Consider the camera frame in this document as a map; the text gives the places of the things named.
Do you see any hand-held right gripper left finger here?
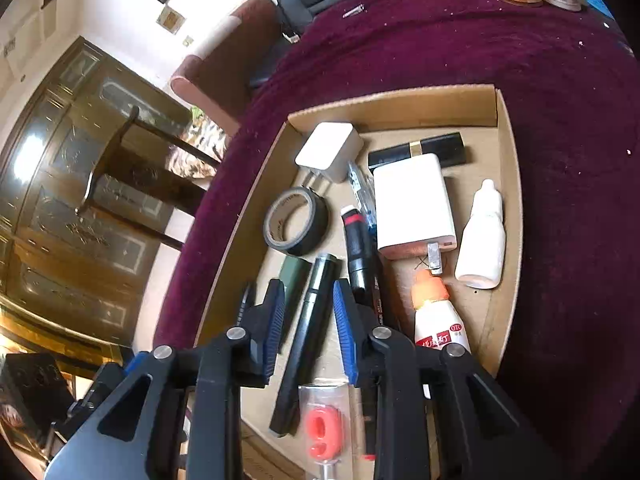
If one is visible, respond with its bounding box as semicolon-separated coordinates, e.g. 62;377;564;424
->
44;279;287;480

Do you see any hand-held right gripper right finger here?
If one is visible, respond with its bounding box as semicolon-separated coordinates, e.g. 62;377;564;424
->
332;278;556;480

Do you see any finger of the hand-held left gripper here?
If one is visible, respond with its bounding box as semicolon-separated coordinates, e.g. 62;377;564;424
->
122;351;152;378

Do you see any thick black marker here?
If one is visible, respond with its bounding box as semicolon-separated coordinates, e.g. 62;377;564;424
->
268;253;344;437

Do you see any dark green tube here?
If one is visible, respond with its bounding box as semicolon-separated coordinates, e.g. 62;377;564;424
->
276;255;314;313

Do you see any black marker with red caps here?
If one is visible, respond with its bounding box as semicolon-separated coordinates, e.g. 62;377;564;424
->
341;204;382;462

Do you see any white bottle with orange cap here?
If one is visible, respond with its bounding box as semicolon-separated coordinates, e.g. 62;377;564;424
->
412;268;472;402

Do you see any clear pack with red candle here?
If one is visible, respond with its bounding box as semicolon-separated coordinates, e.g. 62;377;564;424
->
297;379;352;480

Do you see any black tape roll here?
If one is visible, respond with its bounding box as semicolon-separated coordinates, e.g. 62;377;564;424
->
263;186;331;256

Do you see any clear blue pen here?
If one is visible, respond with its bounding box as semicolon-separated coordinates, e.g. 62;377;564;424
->
347;159;379;233

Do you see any shallow cardboard box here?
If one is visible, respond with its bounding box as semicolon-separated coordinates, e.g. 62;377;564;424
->
192;83;524;480

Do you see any dark patterned box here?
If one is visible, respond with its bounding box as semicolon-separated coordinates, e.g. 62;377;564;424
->
0;352;76;461

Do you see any white power adapter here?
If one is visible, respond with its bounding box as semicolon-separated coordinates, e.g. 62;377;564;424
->
372;153;459;277

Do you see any small white dropper bottle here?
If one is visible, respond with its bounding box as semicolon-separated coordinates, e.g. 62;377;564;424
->
454;178;506;290

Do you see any dark wooden glass cabinet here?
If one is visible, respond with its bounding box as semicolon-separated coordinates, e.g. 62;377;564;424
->
0;35;222;363

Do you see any black case with gold band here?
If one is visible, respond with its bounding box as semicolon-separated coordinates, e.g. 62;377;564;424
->
367;132;469;172

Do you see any dark wooden stand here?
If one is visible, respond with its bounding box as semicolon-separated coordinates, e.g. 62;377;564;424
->
74;105;222;252

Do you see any brown armchair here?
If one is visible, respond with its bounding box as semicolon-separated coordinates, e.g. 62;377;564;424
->
169;0;287;137

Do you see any white wall charger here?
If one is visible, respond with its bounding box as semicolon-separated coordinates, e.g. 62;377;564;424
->
294;121;365;197

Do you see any small gold wall frame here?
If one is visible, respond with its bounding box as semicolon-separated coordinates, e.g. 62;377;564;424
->
155;4;187;36

